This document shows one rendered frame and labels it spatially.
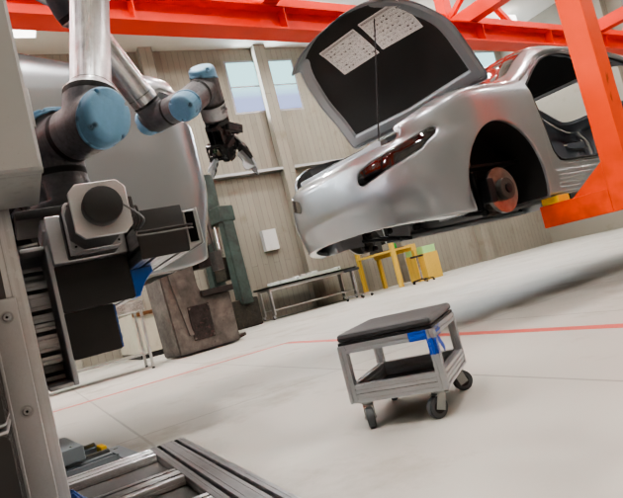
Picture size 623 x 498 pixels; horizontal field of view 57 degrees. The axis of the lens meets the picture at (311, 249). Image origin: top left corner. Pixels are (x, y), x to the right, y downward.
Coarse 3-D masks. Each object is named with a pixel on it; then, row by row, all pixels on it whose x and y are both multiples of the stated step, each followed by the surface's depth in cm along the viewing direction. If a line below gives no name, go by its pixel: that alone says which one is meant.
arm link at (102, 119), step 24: (72, 0) 128; (96, 0) 128; (72, 24) 126; (96, 24) 126; (72, 48) 125; (96, 48) 125; (72, 72) 123; (96, 72) 123; (72, 96) 119; (96, 96) 118; (120, 96) 123; (72, 120) 118; (96, 120) 117; (120, 120) 122; (72, 144) 121; (96, 144) 121
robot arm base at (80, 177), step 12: (48, 168) 125; (60, 168) 125; (72, 168) 127; (84, 168) 130; (48, 180) 125; (60, 180) 125; (72, 180) 126; (84, 180) 129; (48, 192) 123; (60, 192) 124; (48, 204) 123; (60, 204) 123
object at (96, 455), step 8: (88, 448) 202; (96, 448) 202; (104, 448) 193; (88, 456) 183; (96, 456) 184; (104, 456) 184; (112, 456) 180; (72, 464) 180; (80, 464) 180; (88, 464) 176; (96, 464) 178; (72, 472) 174; (80, 472) 175
